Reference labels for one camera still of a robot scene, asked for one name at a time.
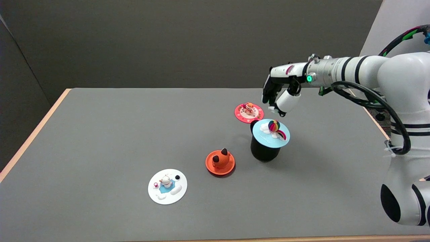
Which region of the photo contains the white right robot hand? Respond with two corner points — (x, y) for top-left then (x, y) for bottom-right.
(261, 62), (309, 118)

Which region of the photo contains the sky blue balloon cup lid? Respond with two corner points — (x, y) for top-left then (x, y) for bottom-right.
(252, 119), (290, 149)

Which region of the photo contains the pink figurine cup lid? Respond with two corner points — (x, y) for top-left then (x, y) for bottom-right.
(234, 103), (264, 124)

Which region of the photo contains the white cat cup lid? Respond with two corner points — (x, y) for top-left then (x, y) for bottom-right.
(148, 169), (188, 205)

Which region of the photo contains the black cup teal inside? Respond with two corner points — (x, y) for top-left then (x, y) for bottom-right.
(250, 120), (282, 162)

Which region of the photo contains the orange fox cup lid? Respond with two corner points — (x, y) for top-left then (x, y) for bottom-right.
(205, 148), (235, 176)

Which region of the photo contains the black cable with coloured wires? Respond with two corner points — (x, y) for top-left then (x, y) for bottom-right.
(379, 25), (430, 57)

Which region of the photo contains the thick black looped cable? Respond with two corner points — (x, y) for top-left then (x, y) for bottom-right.
(331, 81), (411, 155)

